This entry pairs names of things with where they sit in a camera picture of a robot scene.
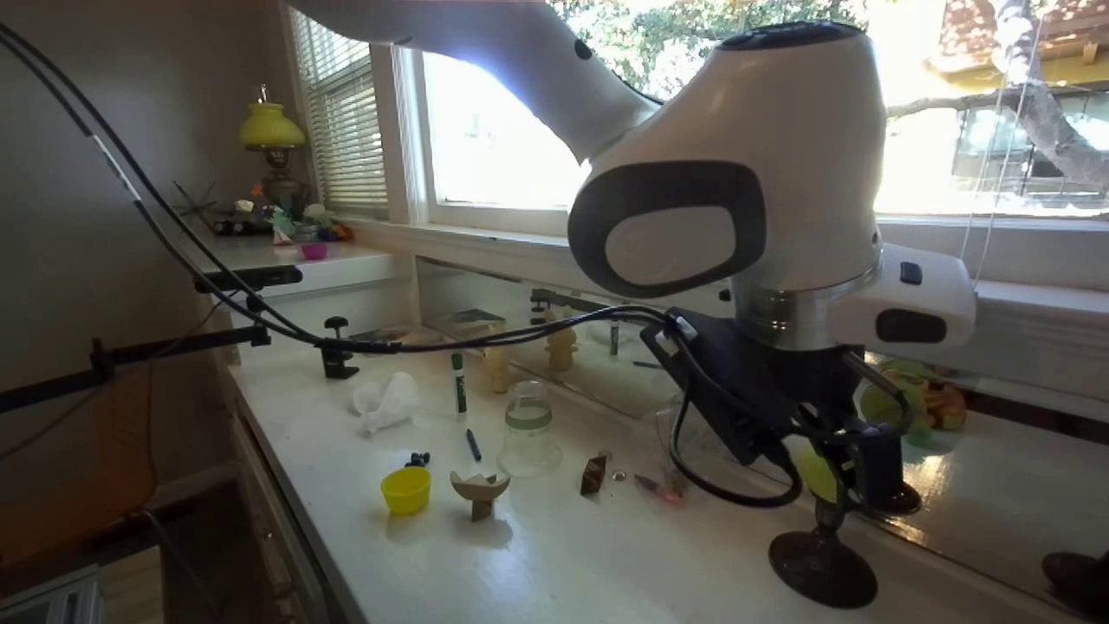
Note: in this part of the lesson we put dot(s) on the black camera bar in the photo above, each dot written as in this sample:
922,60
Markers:
244,277

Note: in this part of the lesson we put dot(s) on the yellow table lamp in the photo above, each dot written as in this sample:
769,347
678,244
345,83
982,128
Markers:
276,136

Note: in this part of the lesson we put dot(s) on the white pedestal dish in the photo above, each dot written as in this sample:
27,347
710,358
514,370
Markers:
478,490

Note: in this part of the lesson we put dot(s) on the black table clamp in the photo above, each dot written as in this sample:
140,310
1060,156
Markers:
334,356

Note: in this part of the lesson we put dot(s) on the black mounting rod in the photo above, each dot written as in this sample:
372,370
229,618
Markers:
107,358

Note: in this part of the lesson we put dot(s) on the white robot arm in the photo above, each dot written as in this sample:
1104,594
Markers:
762,176

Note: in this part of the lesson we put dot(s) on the green black marker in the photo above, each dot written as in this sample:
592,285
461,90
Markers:
461,408

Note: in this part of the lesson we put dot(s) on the orange toy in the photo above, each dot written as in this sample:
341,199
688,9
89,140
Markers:
935,408

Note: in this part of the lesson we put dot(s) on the white window blind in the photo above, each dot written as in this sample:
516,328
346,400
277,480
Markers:
341,107

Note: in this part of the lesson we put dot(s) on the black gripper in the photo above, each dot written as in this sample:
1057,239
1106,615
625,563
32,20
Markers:
767,394

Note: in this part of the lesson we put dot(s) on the dark candlestick stand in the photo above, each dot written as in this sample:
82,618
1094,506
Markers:
818,565

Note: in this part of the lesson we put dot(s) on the clear glass cup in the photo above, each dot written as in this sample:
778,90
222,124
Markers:
529,408

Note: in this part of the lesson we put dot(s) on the crumpled white cloth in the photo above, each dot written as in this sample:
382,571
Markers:
386,403

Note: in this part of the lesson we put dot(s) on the small yellow cup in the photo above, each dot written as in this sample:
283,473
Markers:
406,490

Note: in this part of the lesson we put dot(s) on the small brown object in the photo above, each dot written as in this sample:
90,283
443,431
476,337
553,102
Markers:
592,476

